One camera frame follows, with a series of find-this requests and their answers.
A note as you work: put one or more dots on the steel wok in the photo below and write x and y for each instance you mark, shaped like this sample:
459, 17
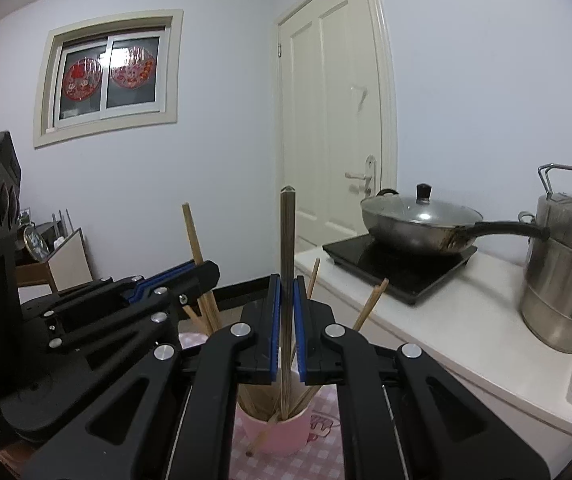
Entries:
416, 241

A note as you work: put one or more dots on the dark wooden chopstick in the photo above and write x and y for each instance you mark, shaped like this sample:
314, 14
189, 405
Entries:
287, 240

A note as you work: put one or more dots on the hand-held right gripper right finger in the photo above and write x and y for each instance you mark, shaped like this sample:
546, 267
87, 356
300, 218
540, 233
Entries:
300, 332

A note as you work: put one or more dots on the group of wooden chopsticks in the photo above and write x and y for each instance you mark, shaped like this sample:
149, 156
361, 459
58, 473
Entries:
370, 305

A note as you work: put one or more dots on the beige board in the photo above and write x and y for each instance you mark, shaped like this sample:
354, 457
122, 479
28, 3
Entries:
68, 260

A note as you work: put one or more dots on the black chair back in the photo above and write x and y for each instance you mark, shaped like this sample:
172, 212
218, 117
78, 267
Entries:
241, 295

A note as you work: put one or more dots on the pink cup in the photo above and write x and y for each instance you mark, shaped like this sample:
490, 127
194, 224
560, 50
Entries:
286, 435

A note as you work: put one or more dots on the red round window decal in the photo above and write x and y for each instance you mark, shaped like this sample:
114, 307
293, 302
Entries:
133, 67
82, 80

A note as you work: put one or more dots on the cream framed window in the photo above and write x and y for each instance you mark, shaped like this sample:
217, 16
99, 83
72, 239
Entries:
131, 100

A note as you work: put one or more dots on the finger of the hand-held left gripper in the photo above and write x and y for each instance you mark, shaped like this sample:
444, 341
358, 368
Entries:
166, 306
166, 275

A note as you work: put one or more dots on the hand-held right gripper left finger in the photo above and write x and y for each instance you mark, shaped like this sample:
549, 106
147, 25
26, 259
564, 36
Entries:
275, 332

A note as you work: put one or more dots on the cream panel door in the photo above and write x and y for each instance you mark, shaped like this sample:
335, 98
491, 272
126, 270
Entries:
336, 110

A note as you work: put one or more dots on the light wooden chopstick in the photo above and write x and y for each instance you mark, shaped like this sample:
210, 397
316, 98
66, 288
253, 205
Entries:
192, 232

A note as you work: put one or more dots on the black induction cooker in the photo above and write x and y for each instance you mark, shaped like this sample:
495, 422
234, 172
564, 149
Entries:
396, 275

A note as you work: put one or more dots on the steel steamer pot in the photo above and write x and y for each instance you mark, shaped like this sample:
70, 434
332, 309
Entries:
566, 285

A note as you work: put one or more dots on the wooden desk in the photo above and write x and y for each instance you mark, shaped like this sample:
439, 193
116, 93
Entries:
31, 272

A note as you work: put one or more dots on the round decorated clock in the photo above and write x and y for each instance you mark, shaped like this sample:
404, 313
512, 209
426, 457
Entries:
33, 247

